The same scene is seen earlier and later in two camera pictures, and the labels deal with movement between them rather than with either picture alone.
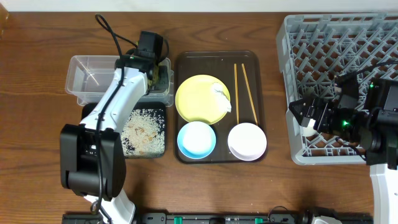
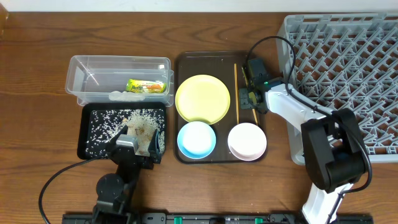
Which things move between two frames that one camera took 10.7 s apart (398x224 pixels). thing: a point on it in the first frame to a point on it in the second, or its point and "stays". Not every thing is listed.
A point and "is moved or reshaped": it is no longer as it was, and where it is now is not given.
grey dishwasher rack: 314,48 stays
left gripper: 154,78 to 144,158
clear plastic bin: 87,78 stays
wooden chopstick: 250,94 stays
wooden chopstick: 236,93 stays
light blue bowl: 196,140 stays
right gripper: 310,111 to 245,98
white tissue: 220,100 is moved or reshaped
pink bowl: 247,142 stays
